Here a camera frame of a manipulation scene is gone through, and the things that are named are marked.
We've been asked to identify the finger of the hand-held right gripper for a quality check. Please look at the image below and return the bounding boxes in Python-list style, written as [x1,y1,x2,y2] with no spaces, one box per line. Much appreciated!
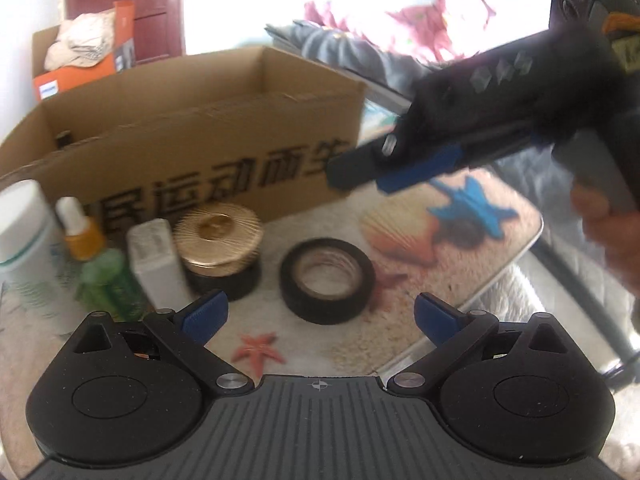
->
[326,134,466,196]

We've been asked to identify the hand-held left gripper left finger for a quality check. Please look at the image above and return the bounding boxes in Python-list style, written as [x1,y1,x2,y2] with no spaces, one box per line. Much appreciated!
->
[64,290,255,397]

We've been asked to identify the large brown cardboard box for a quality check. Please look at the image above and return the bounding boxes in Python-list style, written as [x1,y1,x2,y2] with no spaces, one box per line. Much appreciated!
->
[0,45,369,242]

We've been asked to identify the orange product box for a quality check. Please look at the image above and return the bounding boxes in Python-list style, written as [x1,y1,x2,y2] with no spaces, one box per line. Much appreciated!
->
[32,0,136,104]

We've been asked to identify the white bottle with white cap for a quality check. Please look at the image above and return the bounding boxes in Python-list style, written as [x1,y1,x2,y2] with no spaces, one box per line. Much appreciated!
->
[0,179,77,334]

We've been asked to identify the black electrical tape roll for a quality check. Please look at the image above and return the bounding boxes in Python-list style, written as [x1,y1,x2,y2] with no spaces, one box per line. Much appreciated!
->
[279,238,377,325]

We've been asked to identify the white rectangular bottle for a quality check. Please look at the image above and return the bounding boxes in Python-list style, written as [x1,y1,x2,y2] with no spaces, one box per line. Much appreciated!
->
[125,218,194,312]

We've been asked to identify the person's right hand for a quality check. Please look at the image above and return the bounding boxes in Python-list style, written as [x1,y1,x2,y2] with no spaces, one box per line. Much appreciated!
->
[570,182,640,287]

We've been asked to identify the black jar with gold lid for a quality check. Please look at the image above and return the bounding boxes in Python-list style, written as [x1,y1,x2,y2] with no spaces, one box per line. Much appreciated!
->
[173,203,265,302]

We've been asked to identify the grey patterned quilt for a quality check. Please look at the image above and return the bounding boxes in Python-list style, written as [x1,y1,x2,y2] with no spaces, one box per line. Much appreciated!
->
[264,19,431,113]

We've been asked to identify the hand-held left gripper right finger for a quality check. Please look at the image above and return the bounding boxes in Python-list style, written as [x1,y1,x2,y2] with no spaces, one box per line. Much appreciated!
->
[387,292,575,397]

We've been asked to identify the green dropper bottle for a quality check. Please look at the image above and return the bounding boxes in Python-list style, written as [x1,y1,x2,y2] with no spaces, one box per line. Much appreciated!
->
[55,197,147,322]

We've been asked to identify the beige cloth hat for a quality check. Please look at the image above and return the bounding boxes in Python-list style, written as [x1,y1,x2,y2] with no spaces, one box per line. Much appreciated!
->
[43,12,117,71]

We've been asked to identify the pink floral blanket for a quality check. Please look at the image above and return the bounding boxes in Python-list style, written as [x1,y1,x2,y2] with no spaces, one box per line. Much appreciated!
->
[304,0,502,67]

